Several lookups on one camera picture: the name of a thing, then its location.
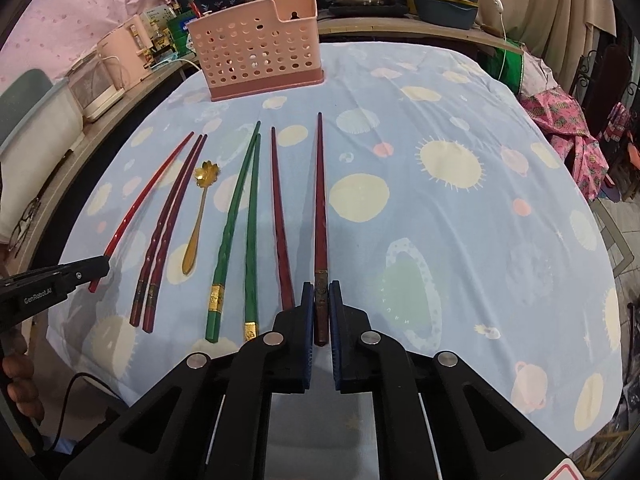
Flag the blue baking dish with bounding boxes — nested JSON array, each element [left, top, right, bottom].
[[415, 0, 478, 31]]

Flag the eyeglasses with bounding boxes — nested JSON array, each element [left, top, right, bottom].
[[7, 197, 43, 253]]

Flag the green carton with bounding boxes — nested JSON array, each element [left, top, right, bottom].
[[167, 7, 193, 51]]

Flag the black induction cooker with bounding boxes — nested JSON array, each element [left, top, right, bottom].
[[327, 2, 408, 18]]

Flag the person's left hand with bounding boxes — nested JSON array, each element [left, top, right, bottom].
[[0, 327, 40, 423]]

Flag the gold flower spoon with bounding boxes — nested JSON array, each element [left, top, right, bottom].
[[181, 161, 217, 276]]

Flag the white clear appliance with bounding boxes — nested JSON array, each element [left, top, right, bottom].
[[67, 52, 126, 123]]

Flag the pink pineapple print cloth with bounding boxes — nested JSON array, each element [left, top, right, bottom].
[[517, 85, 611, 201]]

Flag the beige curtain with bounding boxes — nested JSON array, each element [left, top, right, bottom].
[[465, 0, 616, 96]]

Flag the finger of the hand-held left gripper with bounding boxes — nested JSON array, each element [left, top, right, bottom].
[[59, 256, 110, 293]]

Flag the wooden shelf board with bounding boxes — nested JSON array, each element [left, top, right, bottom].
[[317, 12, 523, 56]]

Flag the black cable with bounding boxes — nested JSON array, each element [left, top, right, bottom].
[[50, 372, 126, 456]]

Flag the bright red chopstick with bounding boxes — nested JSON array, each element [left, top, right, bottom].
[[88, 131, 195, 293]]

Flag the dark metal chair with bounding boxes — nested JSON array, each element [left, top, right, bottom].
[[575, 42, 633, 131]]

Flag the pink dotted sheet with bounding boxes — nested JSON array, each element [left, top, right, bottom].
[[0, 0, 176, 91]]

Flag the pink electric kettle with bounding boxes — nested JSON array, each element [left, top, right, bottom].
[[97, 15, 153, 86]]

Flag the dark red chopstick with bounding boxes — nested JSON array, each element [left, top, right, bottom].
[[312, 112, 331, 347], [270, 126, 297, 311]]

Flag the pink perforated utensil basket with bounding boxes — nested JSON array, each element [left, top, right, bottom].
[[186, 0, 326, 103]]

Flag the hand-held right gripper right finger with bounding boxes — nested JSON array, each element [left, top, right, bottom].
[[327, 280, 573, 480]]

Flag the white carton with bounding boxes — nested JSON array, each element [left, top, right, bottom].
[[145, 5, 173, 36]]

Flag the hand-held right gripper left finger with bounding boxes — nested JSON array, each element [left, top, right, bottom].
[[57, 282, 316, 480]]

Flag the white cord with switch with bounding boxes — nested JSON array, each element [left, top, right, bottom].
[[482, 0, 521, 91]]

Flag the pale blue storage box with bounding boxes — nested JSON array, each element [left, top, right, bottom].
[[0, 67, 83, 166]]

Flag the green cloth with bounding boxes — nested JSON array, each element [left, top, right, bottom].
[[492, 42, 523, 93]]

